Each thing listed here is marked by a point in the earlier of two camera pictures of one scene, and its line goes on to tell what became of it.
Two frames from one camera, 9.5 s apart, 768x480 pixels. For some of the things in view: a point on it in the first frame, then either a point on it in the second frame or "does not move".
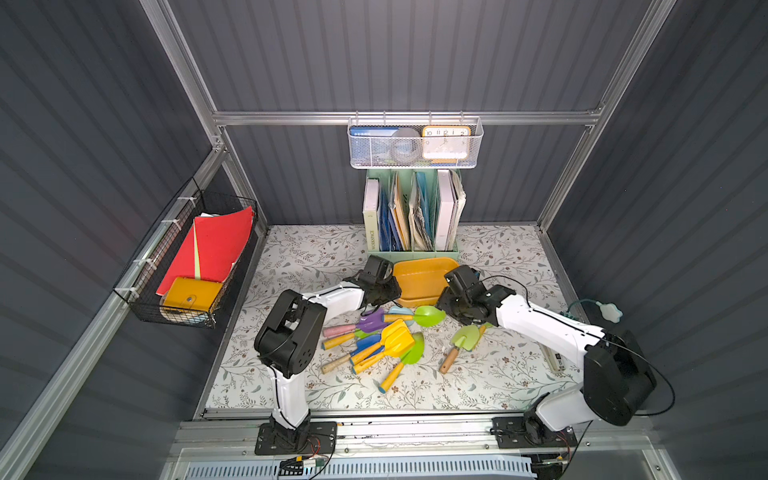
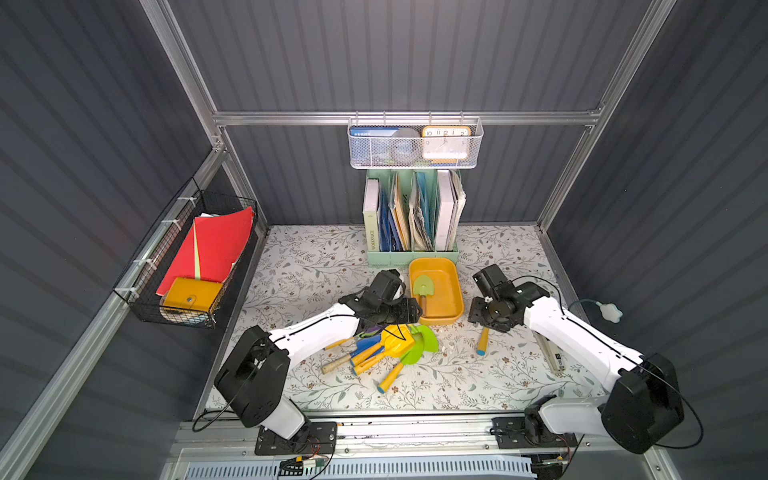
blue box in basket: (371, 145) does not move
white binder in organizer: (445, 206) does not move
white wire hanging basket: (414, 142) does not move
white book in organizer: (371, 214) does not move
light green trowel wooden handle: (466, 338) -> (423, 285)
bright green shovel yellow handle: (427, 316) -> (425, 340)
